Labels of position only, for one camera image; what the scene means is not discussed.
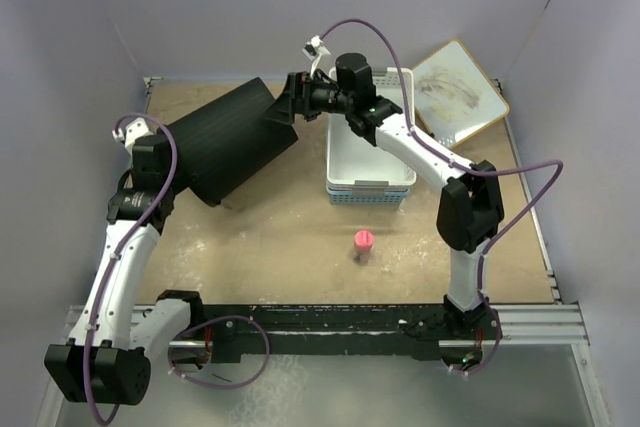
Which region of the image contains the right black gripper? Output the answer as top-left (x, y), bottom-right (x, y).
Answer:
top-left (261, 72), bottom-right (352, 128)

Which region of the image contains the large black plastic container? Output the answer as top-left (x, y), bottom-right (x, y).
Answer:
top-left (167, 78), bottom-right (298, 207)

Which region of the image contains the white perforated plastic basket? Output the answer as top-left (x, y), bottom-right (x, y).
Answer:
top-left (326, 67), bottom-right (417, 190)

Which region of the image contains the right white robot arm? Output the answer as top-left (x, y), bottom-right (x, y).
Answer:
top-left (265, 53), bottom-right (504, 338)

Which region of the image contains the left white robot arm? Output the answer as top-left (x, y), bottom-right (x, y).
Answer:
top-left (44, 134), bottom-right (206, 406)

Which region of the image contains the blue perforated plastic basket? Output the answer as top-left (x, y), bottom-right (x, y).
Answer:
top-left (326, 184), bottom-right (411, 205)

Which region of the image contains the pink capped small bottle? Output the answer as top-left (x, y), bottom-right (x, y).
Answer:
top-left (353, 230), bottom-right (374, 263)

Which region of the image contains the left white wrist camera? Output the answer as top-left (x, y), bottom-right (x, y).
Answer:
top-left (112, 117), bottom-right (152, 146)

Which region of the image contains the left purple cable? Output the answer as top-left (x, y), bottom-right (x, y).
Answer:
top-left (82, 114), bottom-right (180, 424)

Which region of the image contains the small whiteboard with wooden frame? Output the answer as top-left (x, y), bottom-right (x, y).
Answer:
top-left (412, 39), bottom-right (510, 149)

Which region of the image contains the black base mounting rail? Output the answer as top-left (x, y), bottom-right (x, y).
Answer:
top-left (171, 301), bottom-right (502, 363)

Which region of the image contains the aluminium table frame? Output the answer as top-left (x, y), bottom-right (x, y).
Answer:
top-left (44, 73), bottom-right (587, 409)

